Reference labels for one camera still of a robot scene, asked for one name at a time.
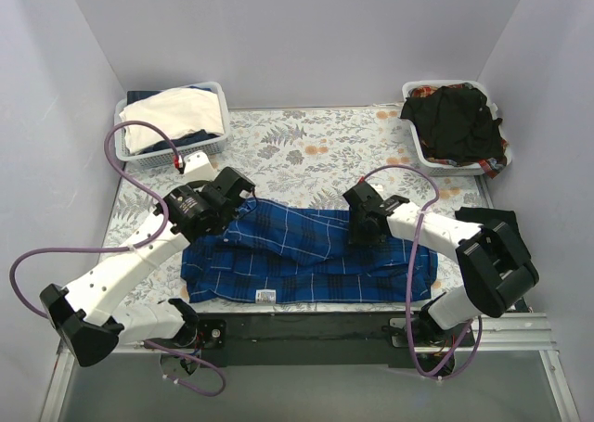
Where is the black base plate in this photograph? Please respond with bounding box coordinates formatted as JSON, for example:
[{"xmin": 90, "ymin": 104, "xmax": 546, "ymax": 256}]
[{"xmin": 185, "ymin": 311, "xmax": 477, "ymax": 368}]

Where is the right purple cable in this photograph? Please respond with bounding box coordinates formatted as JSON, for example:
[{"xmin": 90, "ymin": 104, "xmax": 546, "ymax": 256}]
[{"xmin": 357, "ymin": 165, "xmax": 484, "ymax": 380}]

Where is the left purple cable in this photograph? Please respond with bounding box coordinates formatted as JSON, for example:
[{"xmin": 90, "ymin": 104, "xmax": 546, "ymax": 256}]
[{"xmin": 8, "ymin": 120, "xmax": 227, "ymax": 398}]

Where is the right white plastic basket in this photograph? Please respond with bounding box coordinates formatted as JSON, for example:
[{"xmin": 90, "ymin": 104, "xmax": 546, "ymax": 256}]
[{"xmin": 401, "ymin": 80, "xmax": 513, "ymax": 178}]

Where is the purple cable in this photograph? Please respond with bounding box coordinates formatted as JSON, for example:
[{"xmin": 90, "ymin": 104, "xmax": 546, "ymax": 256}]
[
  {"xmin": 8, "ymin": 120, "xmax": 227, "ymax": 398},
  {"xmin": 357, "ymin": 165, "xmax": 484, "ymax": 380}
]

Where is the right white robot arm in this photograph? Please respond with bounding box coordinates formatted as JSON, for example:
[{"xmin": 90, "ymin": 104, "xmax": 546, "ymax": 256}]
[{"xmin": 343, "ymin": 181, "xmax": 539, "ymax": 346}]

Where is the floral patterned table mat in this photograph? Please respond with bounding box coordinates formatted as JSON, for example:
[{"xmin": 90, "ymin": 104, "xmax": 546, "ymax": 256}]
[{"xmin": 104, "ymin": 108, "xmax": 489, "ymax": 312}]

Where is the white plastic basket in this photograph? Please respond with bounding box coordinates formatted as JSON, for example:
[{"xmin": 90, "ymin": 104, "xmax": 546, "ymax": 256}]
[
  {"xmin": 401, "ymin": 80, "xmax": 513, "ymax": 178},
  {"xmin": 114, "ymin": 81, "xmax": 232, "ymax": 168}
]

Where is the folded white shirt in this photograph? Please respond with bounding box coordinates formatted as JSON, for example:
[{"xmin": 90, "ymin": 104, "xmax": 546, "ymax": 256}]
[{"xmin": 120, "ymin": 86, "xmax": 225, "ymax": 154}]

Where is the folded black shirt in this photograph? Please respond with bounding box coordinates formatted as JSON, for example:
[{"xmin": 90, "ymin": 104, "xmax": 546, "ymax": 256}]
[{"xmin": 455, "ymin": 207, "xmax": 528, "ymax": 251}]

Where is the aluminium frame rail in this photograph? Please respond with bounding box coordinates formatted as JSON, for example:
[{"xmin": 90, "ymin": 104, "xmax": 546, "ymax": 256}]
[{"xmin": 62, "ymin": 311, "xmax": 553, "ymax": 365}]

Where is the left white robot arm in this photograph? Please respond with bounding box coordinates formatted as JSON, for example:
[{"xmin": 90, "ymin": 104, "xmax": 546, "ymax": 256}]
[{"xmin": 40, "ymin": 167, "xmax": 255, "ymax": 367}]

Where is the blue plaid long sleeve shirt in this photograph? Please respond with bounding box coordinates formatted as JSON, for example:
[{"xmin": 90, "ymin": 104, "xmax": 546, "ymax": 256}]
[{"xmin": 181, "ymin": 198, "xmax": 438, "ymax": 304}]

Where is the black crumpled shirt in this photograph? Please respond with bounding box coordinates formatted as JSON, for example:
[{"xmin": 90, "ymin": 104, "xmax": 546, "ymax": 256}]
[{"xmin": 401, "ymin": 85, "xmax": 505, "ymax": 165}]

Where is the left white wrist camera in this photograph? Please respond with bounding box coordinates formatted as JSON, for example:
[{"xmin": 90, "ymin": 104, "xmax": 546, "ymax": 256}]
[{"xmin": 174, "ymin": 151, "xmax": 216, "ymax": 184}]

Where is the left white plastic basket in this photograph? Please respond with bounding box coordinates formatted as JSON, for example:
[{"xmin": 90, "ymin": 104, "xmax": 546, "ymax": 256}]
[{"xmin": 114, "ymin": 81, "xmax": 232, "ymax": 168}]

